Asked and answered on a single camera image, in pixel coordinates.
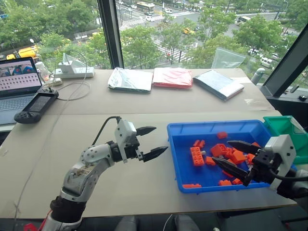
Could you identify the blue and silver bag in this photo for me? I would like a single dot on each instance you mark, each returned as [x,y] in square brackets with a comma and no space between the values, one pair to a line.
[217,84]

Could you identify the clear plastic bottle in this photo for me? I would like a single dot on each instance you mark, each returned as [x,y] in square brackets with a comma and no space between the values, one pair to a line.
[43,69]

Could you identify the silver foil bag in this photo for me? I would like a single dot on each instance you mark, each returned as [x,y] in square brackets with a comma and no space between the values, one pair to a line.
[131,80]

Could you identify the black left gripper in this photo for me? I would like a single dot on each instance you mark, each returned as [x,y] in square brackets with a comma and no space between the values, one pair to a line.
[132,150]

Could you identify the small black device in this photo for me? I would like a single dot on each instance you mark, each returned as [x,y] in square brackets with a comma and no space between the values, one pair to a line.
[303,97]

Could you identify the blue plastic tray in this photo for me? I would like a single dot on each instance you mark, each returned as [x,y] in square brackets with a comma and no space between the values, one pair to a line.
[185,134]

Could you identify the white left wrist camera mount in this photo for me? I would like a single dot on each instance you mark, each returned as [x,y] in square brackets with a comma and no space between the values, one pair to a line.
[125,131]

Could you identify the small white charger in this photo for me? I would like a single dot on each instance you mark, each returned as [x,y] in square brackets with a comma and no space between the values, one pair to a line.
[55,82]

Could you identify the white power strip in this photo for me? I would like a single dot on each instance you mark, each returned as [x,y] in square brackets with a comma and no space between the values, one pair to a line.
[77,71]

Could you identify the black handheld game console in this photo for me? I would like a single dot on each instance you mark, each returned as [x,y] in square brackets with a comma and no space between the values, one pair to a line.
[36,104]

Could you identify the red plastic part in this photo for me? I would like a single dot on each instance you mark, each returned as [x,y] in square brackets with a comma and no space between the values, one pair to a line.
[191,185]

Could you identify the open laptop computer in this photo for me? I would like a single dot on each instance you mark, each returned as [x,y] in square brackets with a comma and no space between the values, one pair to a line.
[16,81]

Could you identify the grey pipe fitting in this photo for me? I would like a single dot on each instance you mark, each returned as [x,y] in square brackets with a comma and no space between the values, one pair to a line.
[257,75]

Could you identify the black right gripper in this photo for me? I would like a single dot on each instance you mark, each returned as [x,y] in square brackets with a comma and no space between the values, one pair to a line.
[263,167]

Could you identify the red plastic bag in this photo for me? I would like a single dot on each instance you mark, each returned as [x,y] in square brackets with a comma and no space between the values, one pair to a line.
[172,77]

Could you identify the black window frame post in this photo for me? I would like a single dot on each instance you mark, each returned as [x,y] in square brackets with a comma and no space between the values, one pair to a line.
[110,33]

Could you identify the black slanted window frame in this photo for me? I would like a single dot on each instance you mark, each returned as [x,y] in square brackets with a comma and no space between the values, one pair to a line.
[286,69]

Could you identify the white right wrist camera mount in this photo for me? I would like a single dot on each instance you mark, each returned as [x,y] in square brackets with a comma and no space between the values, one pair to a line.
[285,146]

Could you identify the large orange building block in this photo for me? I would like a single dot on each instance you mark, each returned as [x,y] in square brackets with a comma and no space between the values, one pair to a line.
[219,149]
[238,157]

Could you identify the green plastic bin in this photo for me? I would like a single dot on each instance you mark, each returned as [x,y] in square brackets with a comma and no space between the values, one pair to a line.
[279,125]

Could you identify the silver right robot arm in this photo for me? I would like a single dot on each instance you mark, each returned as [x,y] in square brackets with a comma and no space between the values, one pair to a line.
[298,186]

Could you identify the red 2x4 Lego brick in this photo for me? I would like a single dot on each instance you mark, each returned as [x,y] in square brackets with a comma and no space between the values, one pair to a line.
[196,156]

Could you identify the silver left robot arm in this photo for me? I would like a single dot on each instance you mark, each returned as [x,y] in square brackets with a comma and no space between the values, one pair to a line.
[79,173]

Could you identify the small orange building block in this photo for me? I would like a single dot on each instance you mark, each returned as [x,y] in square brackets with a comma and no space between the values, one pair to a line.
[199,143]
[227,173]
[255,144]
[210,161]
[225,183]
[237,181]
[222,135]
[250,158]

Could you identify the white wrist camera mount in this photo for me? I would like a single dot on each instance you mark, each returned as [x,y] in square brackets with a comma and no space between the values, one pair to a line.
[285,146]
[125,131]

